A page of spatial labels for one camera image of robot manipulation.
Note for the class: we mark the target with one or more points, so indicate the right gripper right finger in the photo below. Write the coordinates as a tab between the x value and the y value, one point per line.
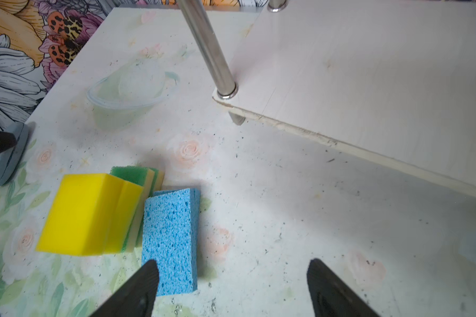
331	296

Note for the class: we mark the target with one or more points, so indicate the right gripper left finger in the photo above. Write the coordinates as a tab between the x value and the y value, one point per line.
136	298

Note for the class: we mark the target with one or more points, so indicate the white two-tier shelf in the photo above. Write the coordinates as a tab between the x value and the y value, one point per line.
392	82

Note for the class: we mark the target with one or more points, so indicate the grey oval object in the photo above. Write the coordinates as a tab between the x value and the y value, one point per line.
9	159

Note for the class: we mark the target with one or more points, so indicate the top yellow sponge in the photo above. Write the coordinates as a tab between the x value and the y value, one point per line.
79	218

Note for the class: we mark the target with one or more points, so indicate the yellow sponge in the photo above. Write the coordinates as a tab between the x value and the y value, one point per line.
122	217
79	218

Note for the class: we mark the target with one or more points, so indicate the green scrub sponge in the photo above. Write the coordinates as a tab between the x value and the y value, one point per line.
157	181
146	178

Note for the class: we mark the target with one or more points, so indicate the clear plastic bowl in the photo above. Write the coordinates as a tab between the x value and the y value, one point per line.
130	92

